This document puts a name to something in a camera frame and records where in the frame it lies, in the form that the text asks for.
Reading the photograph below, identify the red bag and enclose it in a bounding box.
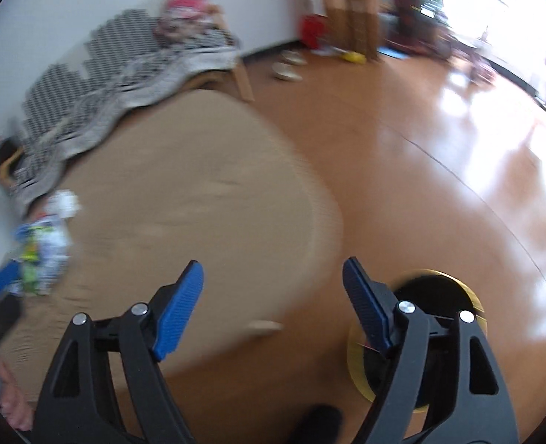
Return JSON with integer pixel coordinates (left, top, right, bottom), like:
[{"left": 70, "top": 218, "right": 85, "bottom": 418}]
[{"left": 301, "top": 14, "right": 331, "bottom": 49}]

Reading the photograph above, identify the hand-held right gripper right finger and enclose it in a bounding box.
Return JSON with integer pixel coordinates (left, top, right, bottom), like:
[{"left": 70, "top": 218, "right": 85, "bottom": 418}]
[{"left": 342, "top": 256, "right": 519, "bottom": 444}]

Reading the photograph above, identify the person's left hand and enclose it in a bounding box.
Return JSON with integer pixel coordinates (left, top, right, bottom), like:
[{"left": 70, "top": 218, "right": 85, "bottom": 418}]
[{"left": 0, "top": 358, "right": 35, "bottom": 431}]

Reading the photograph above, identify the black white striped blanket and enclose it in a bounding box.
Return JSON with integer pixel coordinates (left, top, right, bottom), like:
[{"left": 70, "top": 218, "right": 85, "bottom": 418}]
[{"left": 11, "top": 9, "right": 241, "bottom": 216}]

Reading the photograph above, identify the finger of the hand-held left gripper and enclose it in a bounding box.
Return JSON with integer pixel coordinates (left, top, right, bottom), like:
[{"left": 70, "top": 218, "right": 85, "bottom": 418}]
[{"left": 0, "top": 261, "right": 24, "bottom": 299}]

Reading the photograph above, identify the black bin with gold rim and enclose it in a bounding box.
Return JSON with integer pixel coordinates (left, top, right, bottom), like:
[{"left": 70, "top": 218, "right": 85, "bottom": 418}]
[{"left": 347, "top": 268, "right": 486, "bottom": 412}]

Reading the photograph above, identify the white crumpled tissue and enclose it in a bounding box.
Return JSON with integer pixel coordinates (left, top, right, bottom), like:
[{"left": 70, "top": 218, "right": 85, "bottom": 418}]
[{"left": 46, "top": 189, "right": 81, "bottom": 218}]

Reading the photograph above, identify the person's black sock foot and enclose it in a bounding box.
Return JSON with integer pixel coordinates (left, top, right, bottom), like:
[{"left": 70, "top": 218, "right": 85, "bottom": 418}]
[{"left": 296, "top": 404, "right": 345, "bottom": 444}]

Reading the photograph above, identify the brown curtain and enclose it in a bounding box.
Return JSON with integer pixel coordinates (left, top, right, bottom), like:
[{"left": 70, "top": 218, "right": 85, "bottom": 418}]
[{"left": 314, "top": 0, "right": 380, "bottom": 61}]

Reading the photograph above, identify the blue white snack wrapper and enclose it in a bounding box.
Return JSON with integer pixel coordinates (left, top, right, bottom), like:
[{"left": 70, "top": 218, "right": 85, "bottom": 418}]
[{"left": 14, "top": 215, "right": 72, "bottom": 297}]

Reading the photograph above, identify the wooden bench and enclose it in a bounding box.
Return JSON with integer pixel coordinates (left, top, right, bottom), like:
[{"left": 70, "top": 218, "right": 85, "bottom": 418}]
[{"left": 0, "top": 4, "right": 255, "bottom": 190}]

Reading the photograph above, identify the round wooden table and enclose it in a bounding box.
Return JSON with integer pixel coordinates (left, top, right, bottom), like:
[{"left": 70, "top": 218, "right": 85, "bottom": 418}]
[{"left": 0, "top": 88, "right": 345, "bottom": 408}]

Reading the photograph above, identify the potted plant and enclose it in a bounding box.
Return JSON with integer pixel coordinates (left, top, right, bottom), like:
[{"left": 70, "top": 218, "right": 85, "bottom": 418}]
[{"left": 386, "top": 0, "right": 454, "bottom": 58}]

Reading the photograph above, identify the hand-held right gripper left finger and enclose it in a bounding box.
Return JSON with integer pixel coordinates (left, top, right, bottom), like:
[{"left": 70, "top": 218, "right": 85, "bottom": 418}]
[{"left": 32, "top": 260, "right": 204, "bottom": 444}]

